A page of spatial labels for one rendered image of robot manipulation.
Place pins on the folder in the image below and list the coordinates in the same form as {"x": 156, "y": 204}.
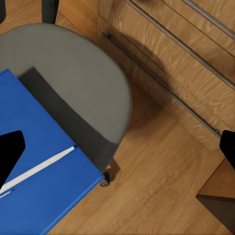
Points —
{"x": 37, "y": 204}

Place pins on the swivel chair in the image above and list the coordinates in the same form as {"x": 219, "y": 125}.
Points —
{"x": 79, "y": 84}

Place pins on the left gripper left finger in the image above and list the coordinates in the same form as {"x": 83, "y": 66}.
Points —
{"x": 12, "y": 146}

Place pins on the pen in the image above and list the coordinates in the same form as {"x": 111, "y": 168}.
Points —
{"x": 39, "y": 167}

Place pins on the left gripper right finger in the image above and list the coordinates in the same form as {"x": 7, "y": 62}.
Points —
{"x": 227, "y": 146}

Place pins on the cabinet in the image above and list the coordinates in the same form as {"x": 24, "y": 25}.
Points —
{"x": 218, "y": 195}
{"x": 181, "y": 53}

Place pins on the bookcase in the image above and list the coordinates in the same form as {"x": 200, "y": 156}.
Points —
{"x": 83, "y": 14}

